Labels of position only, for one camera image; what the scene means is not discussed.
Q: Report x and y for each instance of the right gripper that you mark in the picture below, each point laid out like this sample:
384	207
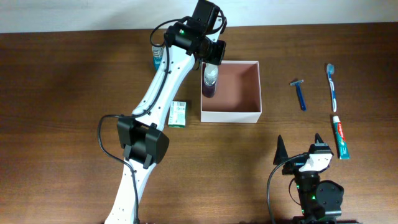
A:
281	153

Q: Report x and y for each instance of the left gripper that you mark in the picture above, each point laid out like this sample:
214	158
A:
217	55

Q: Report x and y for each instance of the clear bottle purple liquid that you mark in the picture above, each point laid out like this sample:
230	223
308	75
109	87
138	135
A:
210	78

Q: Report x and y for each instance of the blue mouthwash bottle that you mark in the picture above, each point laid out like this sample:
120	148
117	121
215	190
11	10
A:
157	56

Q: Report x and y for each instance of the green white soap box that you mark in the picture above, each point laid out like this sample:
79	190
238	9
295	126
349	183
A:
177	114

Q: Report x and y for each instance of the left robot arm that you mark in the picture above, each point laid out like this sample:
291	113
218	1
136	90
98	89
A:
144	144

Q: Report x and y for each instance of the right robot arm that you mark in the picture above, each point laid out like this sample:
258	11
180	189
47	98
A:
320	200

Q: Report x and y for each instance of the green red toothpaste tube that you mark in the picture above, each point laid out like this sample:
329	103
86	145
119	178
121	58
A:
340	139

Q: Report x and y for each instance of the white open cardboard box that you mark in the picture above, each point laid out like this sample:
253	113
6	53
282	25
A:
237	98

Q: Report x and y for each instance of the blue disposable razor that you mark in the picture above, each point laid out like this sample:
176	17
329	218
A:
297	84

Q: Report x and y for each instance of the blue white toothbrush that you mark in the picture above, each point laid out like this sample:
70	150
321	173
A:
330	69

